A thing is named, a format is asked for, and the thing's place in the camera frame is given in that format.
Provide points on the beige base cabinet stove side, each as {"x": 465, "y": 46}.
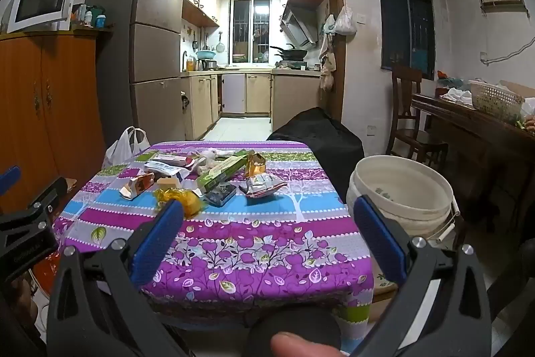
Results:
{"x": 296, "y": 97}

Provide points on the black wok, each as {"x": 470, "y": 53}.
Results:
{"x": 292, "y": 54}

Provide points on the tan cardboard board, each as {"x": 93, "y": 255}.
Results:
{"x": 520, "y": 89}

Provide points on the white microwave oven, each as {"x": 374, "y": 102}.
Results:
{"x": 41, "y": 1}

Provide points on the teal basin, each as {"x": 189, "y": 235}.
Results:
{"x": 206, "y": 55}

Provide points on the beige base cabinet sink side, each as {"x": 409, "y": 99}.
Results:
{"x": 200, "y": 106}

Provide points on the dark barred window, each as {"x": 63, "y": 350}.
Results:
{"x": 401, "y": 14}

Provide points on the small black box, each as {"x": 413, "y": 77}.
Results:
{"x": 219, "y": 194}

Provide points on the kitchen window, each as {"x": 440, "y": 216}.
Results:
{"x": 250, "y": 30}

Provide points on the green vegetables pile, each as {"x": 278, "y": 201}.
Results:
{"x": 521, "y": 124}

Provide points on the yellow plastic wrapper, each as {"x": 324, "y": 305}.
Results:
{"x": 184, "y": 201}

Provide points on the black cloth cover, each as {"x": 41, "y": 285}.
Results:
{"x": 322, "y": 143}

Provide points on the person's right hand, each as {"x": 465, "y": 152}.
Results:
{"x": 305, "y": 345}

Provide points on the dark wooden chair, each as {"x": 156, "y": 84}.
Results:
{"x": 405, "y": 106}

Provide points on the hanging white plastic bag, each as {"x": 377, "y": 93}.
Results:
{"x": 346, "y": 24}

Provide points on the dark wooden dining table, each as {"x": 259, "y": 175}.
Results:
{"x": 459, "y": 131}

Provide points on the silver packet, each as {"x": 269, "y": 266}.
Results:
{"x": 261, "y": 186}

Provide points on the small white bag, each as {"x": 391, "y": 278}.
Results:
{"x": 457, "y": 97}

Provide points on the hanging beige bags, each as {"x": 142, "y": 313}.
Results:
{"x": 328, "y": 70}

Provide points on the red plastic bag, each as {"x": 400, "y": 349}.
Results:
{"x": 46, "y": 273}

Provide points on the white blue packet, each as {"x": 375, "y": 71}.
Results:
{"x": 167, "y": 169}

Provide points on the small white bottle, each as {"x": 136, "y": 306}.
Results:
{"x": 89, "y": 19}

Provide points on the white wall socket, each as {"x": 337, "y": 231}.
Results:
{"x": 371, "y": 130}

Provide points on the steel kettle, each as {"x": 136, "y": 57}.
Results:
{"x": 201, "y": 65}

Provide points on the white woven basket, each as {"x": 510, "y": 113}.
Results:
{"x": 495, "y": 100}

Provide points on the steel range hood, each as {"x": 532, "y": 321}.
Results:
{"x": 299, "y": 28}

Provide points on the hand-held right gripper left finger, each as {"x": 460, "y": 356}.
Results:
{"x": 159, "y": 240}

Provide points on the white red box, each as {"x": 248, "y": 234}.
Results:
{"x": 175, "y": 159}

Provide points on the white plastic bucket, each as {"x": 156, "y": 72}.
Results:
{"x": 401, "y": 194}

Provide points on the orange bottle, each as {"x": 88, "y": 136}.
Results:
{"x": 190, "y": 65}

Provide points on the white tissue paper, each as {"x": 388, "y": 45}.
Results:
{"x": 209, "y": 156}

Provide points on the beige base cabinet under window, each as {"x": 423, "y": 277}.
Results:
{"x": 246, "y": 93}

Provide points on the small tan box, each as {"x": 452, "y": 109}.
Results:
{"x": 167, "y": 183}

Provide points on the colourful cloth pile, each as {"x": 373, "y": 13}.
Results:
{"x": 449, "y": 80}

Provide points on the teal jar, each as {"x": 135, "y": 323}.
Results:
{"x": 100, "y": 21}

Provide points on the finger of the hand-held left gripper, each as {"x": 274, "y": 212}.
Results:
{"x": 50, "y": 193}
{"x": 10, "y": 176}

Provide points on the floral purple tablecloth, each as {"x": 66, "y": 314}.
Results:
{"x": 250, "y": 256}

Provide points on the beige refrigerator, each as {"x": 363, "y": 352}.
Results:
{"x": 154, "y": 47}

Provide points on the long green box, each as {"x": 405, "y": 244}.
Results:
{"x": 219, "y": 173}

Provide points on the gold carton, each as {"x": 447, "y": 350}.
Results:
{"x": 255, "y": 164}

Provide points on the hanging strainer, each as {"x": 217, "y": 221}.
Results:
{"x": 220, "y": 46}

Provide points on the orange wooden cabinet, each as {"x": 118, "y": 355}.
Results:
{"x": 50, "y": 110}

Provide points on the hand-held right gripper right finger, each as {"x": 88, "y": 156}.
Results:
{"x": 379, "y": 240}

